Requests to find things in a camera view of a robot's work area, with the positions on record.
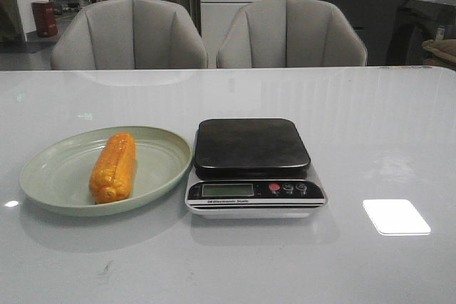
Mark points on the orange corn cob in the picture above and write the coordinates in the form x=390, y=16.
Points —
x=112, y=175

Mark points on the black appliance at right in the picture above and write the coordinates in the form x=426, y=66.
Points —
x=417, y=21

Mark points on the light green plate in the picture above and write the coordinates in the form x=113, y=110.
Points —
x=57, y=178

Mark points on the red bin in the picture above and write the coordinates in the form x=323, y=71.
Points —
x=44, y=18

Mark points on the person in beige clothes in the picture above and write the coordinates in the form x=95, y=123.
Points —
x=11, y=25

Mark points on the right grey armchair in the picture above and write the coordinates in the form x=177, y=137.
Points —
x=291, y=34

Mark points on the grey armchair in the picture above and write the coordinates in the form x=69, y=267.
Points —
x=291, y=34
x=129, y=35

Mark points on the black silver kitchen scale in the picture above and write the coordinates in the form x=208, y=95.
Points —
x=252, y=168

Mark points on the left grey armchair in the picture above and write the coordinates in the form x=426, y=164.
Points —
x=129, y=35

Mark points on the beige cushion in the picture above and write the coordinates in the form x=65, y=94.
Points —
x=440, y=53

